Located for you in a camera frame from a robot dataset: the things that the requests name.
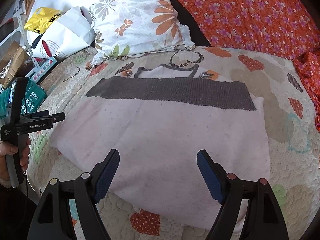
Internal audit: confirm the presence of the white pink knit garment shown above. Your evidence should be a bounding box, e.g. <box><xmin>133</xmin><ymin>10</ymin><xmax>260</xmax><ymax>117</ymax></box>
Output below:
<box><xmin>51</xmin><ymin>64</ymin><xmax>270</xmax><ymax>229</ymax></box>

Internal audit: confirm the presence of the person's left hand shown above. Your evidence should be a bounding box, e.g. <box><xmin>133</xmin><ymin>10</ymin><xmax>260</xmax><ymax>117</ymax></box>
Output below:
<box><xmin>0</xmin><ymin>137</ymin><xmax>31</xmax><ymax>181</ymax></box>

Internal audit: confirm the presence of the teal cardboard box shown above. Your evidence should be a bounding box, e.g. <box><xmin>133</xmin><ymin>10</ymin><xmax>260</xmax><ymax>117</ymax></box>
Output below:
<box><xmin>1</xmin><ymin>80</ymin><xmax>47</xmax><ymax>119</ymax></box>

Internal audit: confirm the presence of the brown cardboard box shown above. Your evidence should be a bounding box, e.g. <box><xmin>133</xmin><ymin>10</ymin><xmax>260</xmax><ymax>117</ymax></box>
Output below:
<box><xmin>1</xmin><ymin>41</ymin><xmax>29</xmax><ymax>88</ymax></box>

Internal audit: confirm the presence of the heart pattern quilt bedspread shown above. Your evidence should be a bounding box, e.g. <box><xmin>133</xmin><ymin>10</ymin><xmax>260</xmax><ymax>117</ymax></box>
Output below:
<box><xmin>27</xmin><ymin>47</ymin><xmax>319</xmax><ymax>239</ymax></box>

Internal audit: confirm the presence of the white paper bag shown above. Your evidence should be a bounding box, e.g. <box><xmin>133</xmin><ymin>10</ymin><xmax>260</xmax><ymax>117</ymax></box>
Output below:
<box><xmin>33</xmin><ymin>7</ymin><xmax>95</xmax><ymax>60</ymax></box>

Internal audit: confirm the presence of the yellow plastic bag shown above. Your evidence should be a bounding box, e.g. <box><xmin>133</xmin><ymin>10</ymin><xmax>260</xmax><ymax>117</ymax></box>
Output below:
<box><xmin>24</xmin><ymin>7</ymin><xmax>63</xmax><ymax>34</ymax></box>

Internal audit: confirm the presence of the white floral pillow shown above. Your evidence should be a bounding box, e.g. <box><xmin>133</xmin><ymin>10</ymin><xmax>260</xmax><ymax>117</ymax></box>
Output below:
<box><xmin>88</xmin><ymin>0</ymin><xmax>195</xmax><ymax>68</ymax></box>

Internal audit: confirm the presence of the red floral blanket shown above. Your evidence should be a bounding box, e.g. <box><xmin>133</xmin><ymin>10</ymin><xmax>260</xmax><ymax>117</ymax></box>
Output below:
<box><xmin>171</xmin><ymin>0</ymin><xmax>320</xmax><ymax>132</ymax></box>

